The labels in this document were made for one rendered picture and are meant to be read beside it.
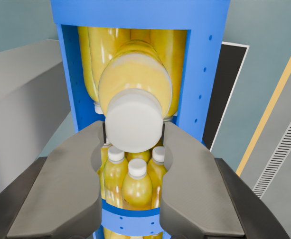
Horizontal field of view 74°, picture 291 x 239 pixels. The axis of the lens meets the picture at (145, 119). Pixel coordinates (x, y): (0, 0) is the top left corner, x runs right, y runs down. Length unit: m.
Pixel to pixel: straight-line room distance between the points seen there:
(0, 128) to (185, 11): 0.54
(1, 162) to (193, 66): 0.56
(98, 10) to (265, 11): 1.52
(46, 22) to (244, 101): 1.62
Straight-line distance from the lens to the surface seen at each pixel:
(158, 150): 0.46
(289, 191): 2.83
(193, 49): 0.27
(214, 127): 1.66
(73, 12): 0.28
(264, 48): 1.75
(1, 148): 0.65
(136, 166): 0.41
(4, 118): 0.64
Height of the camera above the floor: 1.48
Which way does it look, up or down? 61 degrees down
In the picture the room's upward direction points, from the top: 177 degrees clockwise
